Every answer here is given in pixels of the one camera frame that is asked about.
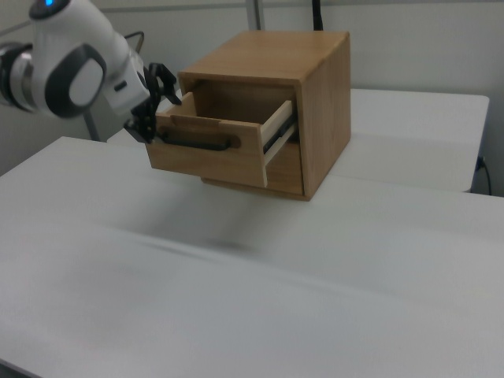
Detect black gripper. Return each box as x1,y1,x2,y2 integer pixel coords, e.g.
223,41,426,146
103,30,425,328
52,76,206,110
123,61,183,144

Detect wooden drawer with slot handle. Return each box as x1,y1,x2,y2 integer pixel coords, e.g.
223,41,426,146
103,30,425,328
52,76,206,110
144,91,297,189

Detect black metal drawer slide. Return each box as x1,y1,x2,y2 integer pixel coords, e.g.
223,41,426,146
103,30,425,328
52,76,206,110
261,113,297,155

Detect wooden two-drawer cabinet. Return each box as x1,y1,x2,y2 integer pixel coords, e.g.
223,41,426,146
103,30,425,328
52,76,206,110
178,30,352,202

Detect black background pole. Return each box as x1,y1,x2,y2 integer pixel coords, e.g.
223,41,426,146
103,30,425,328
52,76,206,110
312,0,326,32

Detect slanted aluminium frame post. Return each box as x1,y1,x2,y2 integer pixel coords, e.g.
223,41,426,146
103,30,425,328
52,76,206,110
83,111,100,142

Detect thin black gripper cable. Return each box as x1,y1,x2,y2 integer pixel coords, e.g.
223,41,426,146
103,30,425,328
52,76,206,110
123,31,147,54

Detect vertical aluminium frame post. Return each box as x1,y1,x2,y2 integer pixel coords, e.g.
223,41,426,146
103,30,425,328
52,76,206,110
246,0,262,32

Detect black wall cable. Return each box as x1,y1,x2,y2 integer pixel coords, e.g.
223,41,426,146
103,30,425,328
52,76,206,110
475,156,494,196

